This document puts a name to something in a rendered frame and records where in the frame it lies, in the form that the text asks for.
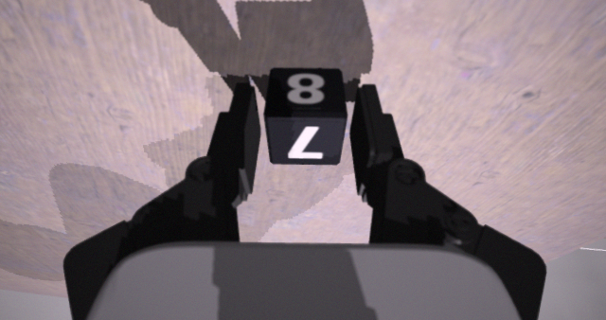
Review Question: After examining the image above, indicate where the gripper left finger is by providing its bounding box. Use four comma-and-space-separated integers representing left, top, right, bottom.
63, 82, 261, 320

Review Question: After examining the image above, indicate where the black number cube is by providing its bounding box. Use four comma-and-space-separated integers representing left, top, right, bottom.
263, 68, 348, 165

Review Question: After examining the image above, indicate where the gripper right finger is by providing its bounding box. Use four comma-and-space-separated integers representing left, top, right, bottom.
349, 84, 546, 320

